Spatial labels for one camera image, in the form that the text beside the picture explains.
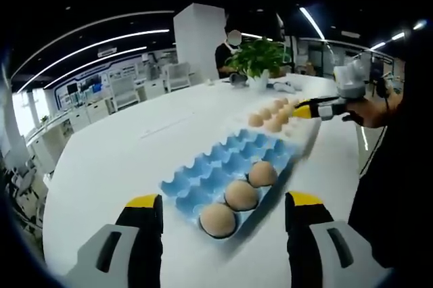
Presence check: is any brown egg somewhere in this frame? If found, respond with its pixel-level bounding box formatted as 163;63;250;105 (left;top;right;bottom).
199;203;237;239
248;161;278;188
225;179;260;210

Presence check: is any white office chair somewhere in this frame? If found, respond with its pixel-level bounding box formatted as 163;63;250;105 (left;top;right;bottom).
110;74;141;112
164;62;192;93

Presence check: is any grey device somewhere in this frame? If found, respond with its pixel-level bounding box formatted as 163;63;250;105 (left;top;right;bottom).
229;73;250;89

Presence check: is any white table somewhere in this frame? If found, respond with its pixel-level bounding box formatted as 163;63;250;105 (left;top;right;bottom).
42;73;369;288

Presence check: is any black cable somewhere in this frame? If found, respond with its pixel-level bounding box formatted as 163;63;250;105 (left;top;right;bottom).
358;76;393;177

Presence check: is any person's black shirt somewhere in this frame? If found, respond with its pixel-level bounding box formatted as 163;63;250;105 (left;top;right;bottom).
348;54;433;268

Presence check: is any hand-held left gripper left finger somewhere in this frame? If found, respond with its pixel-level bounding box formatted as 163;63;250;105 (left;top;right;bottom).
64;193;164;288

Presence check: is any person's right hand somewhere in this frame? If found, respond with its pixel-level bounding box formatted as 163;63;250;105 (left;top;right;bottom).
341;97;386;130

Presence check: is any white square pillar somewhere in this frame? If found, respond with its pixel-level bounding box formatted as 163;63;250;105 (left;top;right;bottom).
173;2;227;86

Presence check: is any blue egg tray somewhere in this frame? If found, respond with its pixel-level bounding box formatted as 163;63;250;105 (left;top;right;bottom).
159;128;297;240

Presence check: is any green potted plant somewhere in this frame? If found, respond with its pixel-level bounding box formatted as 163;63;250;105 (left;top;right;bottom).
225;37;292;91

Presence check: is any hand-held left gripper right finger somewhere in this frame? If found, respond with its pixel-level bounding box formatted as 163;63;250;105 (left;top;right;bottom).
285;191;396;288

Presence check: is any white ceiling light strip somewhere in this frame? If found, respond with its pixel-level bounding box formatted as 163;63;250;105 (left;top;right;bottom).
299;6;325;41
13;29;170;95
42;46;149;90

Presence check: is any white blue gadget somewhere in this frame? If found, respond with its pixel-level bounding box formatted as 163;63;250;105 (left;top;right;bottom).
270;80;302;93

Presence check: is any white egg tray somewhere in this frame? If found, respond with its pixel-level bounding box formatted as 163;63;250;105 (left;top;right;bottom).
233;97;321;160

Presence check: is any white office desk row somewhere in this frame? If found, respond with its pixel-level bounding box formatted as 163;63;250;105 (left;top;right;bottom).
25;74;170;160

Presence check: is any group of brown eggs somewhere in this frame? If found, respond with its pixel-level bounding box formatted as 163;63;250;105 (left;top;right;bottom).
248;97;300;133

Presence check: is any grey office chair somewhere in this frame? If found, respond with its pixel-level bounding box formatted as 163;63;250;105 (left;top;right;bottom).
6;159;45;221

